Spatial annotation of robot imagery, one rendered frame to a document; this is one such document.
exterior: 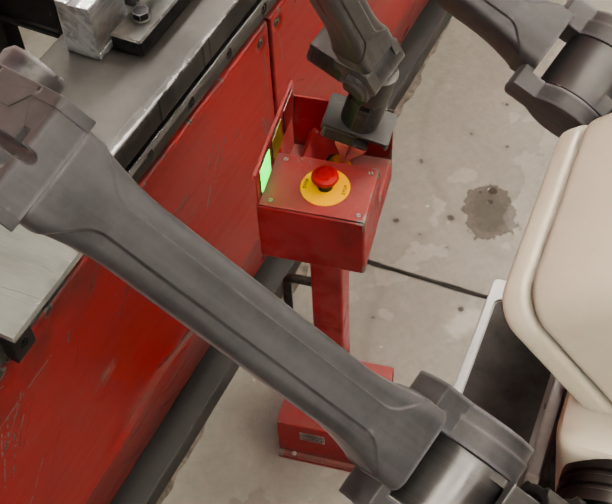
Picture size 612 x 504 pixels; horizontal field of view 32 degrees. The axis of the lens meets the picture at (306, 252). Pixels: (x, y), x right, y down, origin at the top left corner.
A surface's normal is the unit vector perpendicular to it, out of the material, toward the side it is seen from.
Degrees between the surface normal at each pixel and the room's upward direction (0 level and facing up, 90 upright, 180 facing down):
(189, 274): 53
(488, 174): 0
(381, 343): 0
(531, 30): 34
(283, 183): 0
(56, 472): 90
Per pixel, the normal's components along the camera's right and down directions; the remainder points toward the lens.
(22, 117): -0.50, -0.48
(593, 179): -0.65, -0.64
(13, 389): 0.90, 0.33
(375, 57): 0.73, 0.50
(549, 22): 0.02, -0.08
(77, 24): -0.43, 0.72
